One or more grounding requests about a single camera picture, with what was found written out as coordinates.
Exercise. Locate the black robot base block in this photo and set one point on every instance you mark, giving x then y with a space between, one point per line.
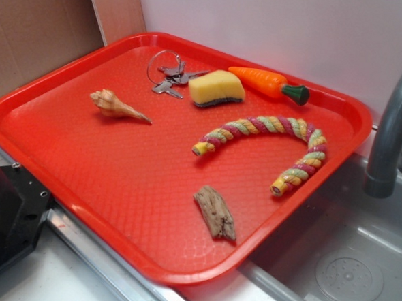
24 204

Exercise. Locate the tan spiral sea shell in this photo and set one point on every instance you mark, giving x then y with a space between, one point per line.
111 106

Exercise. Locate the red plastic tray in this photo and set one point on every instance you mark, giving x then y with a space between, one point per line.
133 182

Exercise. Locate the brown piece of driftwood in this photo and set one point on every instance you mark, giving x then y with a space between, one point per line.
216 213

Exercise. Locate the yellow sponge with grey pad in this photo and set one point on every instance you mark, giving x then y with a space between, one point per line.
217 87

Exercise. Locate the orange plastic toy carrot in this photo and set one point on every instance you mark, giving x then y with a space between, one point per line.
271 84

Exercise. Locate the grey plastic sink basin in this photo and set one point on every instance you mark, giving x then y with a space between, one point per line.
339 245

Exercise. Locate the grey toy faucet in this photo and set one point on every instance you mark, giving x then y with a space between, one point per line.
385 158

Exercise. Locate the brown cardboard panel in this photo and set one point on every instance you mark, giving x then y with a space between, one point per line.
39 36

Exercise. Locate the silver keys on ring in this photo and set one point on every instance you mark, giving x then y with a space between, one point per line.
171 77

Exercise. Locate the multicoloured twisted rope toy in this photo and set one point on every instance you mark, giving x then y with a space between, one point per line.
300 172

